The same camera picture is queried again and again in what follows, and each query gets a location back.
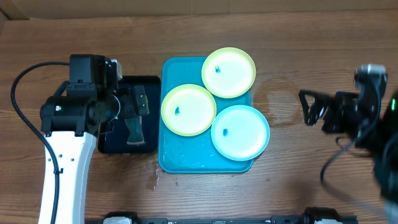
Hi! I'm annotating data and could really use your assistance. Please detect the green sponge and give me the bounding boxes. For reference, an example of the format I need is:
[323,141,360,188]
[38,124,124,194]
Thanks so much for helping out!
[125,116,145,146]

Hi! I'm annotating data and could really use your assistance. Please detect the yellow plate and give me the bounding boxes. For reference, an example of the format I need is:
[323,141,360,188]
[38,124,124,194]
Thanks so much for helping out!
[160,84,217,137]
[201,47,256,98]

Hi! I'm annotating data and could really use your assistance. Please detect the light blue plate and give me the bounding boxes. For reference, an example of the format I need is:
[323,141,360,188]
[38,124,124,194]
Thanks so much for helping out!
[211,105,271,161]

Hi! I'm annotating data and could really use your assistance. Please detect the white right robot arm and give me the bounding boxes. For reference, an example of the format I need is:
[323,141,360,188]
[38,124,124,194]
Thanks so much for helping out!
[298,64,397,223]

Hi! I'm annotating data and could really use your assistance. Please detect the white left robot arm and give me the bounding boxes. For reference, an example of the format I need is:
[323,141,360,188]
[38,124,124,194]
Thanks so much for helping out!
[39,54,149,223]

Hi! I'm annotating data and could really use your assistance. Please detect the black rectangular tray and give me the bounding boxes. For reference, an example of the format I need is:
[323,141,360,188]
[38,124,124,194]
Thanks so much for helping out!
[98,76,161,154]

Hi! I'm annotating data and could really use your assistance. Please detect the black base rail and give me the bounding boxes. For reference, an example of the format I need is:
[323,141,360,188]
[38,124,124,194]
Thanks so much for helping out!
[100,207,358,224]

